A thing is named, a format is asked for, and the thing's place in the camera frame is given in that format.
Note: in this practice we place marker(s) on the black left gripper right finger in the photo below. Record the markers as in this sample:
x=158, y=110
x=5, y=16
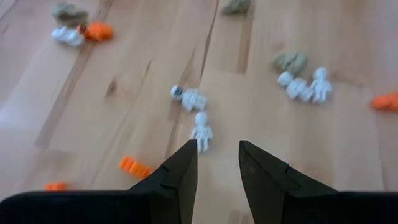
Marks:
x=264, y=186

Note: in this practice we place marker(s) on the white toy skeleton figure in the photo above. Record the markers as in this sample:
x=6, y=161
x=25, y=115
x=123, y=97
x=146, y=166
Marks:
x=295, y=87
x=202, y=130
x=192, y=99
x=321, y=85
x=66, y=36

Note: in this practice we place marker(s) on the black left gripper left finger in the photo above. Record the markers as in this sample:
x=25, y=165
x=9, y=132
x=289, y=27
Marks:
x=177, y=193

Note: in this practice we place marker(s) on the orange plastic toy figure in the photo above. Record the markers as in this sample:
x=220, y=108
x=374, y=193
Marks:
x=385, y=102
x=99, y=31
x=135, y=167
x=55, y=186

